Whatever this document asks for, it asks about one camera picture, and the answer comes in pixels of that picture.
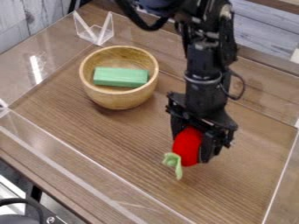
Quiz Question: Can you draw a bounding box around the green rectangular block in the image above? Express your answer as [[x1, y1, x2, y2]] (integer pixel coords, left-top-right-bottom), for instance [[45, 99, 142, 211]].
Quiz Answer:
[[93, 66, 149, 88]]

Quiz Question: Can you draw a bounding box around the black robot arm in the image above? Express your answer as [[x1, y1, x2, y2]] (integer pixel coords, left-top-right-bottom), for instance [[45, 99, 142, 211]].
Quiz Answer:
[[138, 0, 237, 166]]

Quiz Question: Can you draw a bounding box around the clear acrylic tray wall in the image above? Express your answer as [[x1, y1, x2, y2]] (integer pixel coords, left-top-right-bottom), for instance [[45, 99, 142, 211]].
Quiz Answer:
[[0, 100, 194, 224]]

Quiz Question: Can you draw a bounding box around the wooden bowl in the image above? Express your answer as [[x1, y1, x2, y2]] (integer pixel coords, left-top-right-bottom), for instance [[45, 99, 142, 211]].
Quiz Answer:
[[78, 45, 158, 110]]

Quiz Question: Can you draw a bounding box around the black cable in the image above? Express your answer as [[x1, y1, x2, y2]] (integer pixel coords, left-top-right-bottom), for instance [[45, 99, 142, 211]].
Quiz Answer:
[[0, 197, 44, 224]]

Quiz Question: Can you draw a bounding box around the red plush strawberry toy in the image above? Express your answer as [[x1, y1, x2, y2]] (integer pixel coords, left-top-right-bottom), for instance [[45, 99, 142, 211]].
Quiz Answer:
[[162, 126, 202, 180]]

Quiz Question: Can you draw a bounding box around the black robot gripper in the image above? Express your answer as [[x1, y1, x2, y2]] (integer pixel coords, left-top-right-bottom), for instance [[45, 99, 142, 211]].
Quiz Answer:
[[165, 92, 238, 163]]

